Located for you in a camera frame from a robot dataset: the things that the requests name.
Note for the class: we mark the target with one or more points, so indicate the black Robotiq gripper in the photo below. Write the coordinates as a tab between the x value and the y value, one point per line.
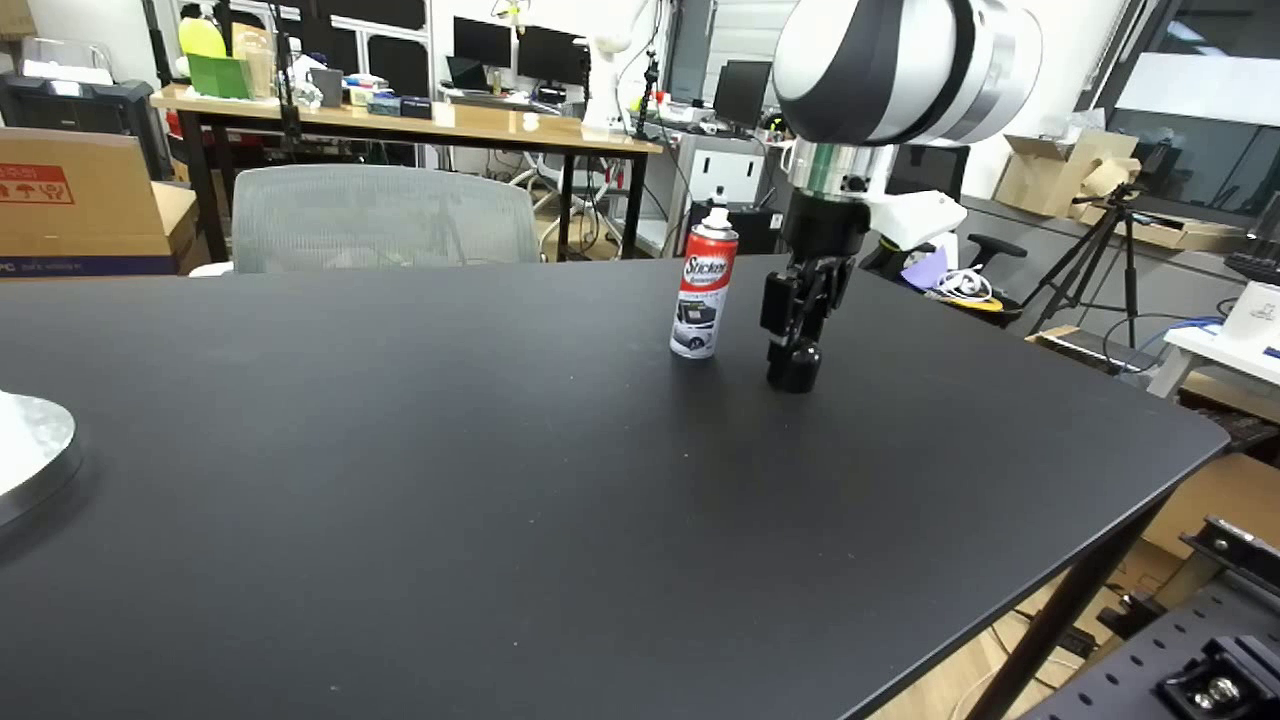
826	234

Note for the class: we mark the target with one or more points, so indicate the white black Franka robot arm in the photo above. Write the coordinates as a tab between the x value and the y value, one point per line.
905	65

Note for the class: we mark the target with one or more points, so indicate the red white spray can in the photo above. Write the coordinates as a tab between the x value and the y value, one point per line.
701	300

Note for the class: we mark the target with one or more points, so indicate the white equipment cabinet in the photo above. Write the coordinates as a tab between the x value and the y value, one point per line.
727	179

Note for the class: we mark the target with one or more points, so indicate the open cardboard box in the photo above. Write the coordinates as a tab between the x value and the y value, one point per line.
1054	175

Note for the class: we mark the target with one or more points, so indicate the black computer monitor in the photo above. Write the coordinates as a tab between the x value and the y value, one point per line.
554	58
482	43

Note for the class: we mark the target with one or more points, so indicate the long wooden desk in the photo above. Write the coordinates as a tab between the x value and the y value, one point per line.
440	121

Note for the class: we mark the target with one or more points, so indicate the grey mesh office chair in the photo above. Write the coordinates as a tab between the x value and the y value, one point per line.
386	220

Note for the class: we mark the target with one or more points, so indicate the black rounded panel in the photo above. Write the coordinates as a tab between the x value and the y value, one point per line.
398	65
382	13

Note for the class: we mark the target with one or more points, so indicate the yellow green folder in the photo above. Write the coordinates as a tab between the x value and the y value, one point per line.
212	63

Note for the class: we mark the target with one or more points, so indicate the cardboard box with red label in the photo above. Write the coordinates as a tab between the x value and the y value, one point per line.
82	201

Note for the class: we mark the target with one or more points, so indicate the clear acrylic plate with bolts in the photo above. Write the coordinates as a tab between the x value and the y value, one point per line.
26	440

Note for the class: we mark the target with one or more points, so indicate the black tripod with camera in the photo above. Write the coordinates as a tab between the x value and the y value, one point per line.
1108	225

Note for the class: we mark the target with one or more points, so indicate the black perforated breadboard mount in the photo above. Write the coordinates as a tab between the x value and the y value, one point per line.
1173	655

